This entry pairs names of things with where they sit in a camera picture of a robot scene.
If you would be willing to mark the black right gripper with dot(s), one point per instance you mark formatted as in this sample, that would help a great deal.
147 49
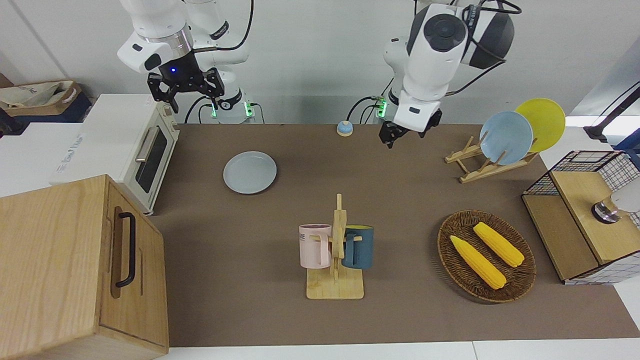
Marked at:
187 84

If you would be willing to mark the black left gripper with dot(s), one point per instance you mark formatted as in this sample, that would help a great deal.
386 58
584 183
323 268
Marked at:
387 131

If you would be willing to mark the gray round plate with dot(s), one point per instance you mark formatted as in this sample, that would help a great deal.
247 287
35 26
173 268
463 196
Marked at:
250 172

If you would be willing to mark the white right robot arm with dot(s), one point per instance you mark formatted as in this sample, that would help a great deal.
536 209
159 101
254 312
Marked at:
150 45

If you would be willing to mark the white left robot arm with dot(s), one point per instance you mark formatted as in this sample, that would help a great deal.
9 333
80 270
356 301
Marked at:
430 65

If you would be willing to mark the wooden plate rack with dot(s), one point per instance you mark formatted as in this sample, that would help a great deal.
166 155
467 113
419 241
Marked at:
480 172

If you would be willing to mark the light blue plate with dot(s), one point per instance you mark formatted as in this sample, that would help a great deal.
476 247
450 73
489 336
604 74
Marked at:
506 137

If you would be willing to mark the yellow plate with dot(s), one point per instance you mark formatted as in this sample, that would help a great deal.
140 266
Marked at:
547 120

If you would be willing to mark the cream toaster oven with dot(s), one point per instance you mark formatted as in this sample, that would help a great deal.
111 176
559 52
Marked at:
165 145

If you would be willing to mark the white toaster oven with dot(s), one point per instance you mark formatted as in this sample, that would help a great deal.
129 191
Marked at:
100 140

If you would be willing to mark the dark blue mug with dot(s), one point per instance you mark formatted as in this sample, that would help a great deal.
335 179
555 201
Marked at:
361 247

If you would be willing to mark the yellow corn cob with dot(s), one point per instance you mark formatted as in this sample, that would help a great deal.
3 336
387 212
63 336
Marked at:
477 261
499 244

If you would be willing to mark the brown wicker basket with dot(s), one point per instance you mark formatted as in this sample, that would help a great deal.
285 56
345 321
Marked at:
460 270

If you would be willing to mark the pink mug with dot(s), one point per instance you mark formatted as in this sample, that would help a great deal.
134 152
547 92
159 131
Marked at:
312 247

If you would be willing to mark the cardboard box with bag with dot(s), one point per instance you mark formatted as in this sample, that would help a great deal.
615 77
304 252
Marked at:
35 97

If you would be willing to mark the wooden mug tree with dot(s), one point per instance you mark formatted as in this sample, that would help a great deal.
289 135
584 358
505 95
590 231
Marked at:
335 287

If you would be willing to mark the black metal stand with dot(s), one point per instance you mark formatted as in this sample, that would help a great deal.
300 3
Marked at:
600 131

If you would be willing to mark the wooden cabinet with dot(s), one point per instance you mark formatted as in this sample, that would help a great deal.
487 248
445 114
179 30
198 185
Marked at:
55 260

